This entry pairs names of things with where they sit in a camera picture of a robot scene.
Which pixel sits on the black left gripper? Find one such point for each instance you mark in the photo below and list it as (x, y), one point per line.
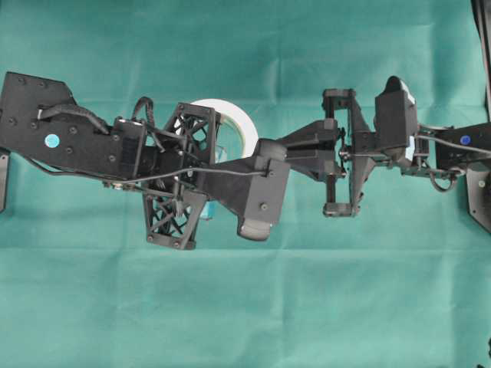
(172, 201)

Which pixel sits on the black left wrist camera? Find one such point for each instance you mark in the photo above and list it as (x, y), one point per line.
(252, 188)

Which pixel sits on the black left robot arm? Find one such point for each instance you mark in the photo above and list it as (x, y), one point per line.
(41, 121)

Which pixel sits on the green table cloth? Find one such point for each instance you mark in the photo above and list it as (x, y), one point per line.
(406, 283)

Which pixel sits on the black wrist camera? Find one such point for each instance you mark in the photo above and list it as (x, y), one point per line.
(252, 188)
(396, 122)

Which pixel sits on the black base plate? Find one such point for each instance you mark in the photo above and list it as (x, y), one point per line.
(478, 193)
(4, 171)

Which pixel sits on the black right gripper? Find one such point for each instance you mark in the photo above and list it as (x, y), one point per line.
(356, 154)

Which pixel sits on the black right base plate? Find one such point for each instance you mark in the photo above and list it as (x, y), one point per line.
(478, 193)

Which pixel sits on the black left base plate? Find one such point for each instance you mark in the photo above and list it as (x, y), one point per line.
(4, 171)

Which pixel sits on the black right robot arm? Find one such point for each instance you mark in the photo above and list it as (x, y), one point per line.
(440, 154)

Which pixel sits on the white duct tape roll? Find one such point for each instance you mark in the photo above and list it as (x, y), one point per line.
(238, 119)

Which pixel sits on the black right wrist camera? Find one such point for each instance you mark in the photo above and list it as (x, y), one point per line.
(396, 122)

